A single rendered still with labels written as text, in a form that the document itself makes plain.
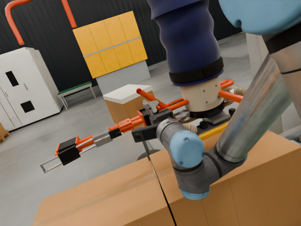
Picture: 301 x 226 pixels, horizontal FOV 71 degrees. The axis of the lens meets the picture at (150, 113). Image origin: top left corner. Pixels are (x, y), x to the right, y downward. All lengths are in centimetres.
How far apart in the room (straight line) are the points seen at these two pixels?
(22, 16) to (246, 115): 1145
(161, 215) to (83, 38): 751
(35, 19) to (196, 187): 1128
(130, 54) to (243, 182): 750
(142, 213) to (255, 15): 80
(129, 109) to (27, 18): 978
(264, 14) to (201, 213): 86
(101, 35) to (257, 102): 775
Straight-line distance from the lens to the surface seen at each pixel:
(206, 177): 65
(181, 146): 55
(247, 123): 52
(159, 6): 83
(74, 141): 88
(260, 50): 233
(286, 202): 120
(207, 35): 85
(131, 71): 827
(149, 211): 89
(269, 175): 104
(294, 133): 186
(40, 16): 1160
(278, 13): 20
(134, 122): 86
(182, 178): 63
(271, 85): 44
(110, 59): 809
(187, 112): 93
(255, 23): 21
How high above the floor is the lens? 155
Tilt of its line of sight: 20 degrees down
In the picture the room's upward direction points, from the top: 19 degrees counter-clockwise
